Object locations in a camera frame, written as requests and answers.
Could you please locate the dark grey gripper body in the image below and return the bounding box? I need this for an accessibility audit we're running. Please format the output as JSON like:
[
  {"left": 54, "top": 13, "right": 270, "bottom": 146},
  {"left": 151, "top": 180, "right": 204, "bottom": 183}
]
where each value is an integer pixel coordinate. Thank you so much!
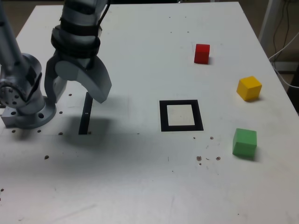
[{"left": 53, "top": 49, "right": 99, "bottom": 70}]

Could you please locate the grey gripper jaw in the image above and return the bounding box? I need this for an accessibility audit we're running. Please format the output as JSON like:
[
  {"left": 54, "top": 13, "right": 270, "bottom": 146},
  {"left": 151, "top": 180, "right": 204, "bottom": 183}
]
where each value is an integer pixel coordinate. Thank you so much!
[
  {"left": 44, "top": 51, "right": 68, "bottom": 104},
  {"left": 55, "top": 55, "right": 113, "bottom": 104}
]

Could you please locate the red cube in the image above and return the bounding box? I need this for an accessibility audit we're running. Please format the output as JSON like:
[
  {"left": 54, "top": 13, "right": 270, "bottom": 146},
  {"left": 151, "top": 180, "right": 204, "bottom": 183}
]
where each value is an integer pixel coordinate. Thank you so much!
[{"left": 193, "top": 43, "right": 210, "bottom": 64}]

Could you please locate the yellow cube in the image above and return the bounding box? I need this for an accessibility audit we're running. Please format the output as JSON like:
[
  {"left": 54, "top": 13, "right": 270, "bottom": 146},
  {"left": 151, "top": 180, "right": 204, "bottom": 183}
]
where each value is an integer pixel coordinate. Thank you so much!
[{"left": 236, "top": 76, "right": 263, "bottom": 102}]

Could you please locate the green cube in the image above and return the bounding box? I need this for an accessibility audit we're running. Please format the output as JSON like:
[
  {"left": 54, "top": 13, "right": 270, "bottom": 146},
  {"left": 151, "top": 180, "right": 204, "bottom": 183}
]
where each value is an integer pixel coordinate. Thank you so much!
[{"left": 232, "top": 128, "right": 257, "bottom": 158}]

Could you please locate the black tape square outline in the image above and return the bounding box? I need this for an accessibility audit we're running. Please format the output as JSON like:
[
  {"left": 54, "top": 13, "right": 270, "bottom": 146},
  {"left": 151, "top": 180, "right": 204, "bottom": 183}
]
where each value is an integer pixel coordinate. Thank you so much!
[{"left": 159, "top": 99, "right": 204, "bottom": 132}]

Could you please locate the black tape strip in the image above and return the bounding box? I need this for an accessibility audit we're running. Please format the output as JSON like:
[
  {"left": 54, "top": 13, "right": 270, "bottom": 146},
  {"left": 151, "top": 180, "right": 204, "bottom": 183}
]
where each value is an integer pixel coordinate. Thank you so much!
[{"left": 78, "top": 91, "right": 94, "bottom": 135}]

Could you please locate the white background post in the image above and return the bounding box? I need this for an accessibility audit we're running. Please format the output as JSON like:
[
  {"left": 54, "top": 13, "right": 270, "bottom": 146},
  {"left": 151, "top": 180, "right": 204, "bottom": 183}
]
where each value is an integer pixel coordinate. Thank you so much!
[{"left": 258, "top": 0, "right": 276, "bottom": 45}]

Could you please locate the white background cable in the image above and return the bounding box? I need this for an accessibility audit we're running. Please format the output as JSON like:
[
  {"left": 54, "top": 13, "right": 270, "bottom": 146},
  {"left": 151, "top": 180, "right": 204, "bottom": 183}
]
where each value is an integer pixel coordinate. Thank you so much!
[{"left": 268, "top": 30, "right": 299, "bottom": 89}]

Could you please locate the black hanging background cable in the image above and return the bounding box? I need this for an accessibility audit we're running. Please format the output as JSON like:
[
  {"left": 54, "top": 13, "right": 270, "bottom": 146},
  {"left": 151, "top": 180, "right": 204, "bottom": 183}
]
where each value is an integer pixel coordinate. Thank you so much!
[{"left": 273, "top": 0, "right": 292, "bottom": 56}]

